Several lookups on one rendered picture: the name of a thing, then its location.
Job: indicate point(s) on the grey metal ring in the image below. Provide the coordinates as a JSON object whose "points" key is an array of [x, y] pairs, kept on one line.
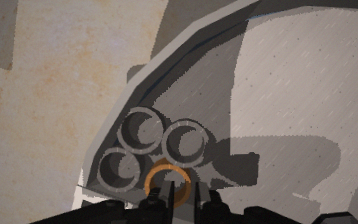
{"points": [[110, 180], [127, 140], [185, 161]]}

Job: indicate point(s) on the bronze bushing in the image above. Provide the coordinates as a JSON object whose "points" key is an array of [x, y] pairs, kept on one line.
{"points": [[180, 196]]}

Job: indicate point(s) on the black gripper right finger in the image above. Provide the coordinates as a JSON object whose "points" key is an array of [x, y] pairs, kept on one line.
{"points": [[207, 211]]}

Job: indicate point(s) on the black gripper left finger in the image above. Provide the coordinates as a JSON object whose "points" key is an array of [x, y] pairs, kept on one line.
{"points": [[156, 209]]}

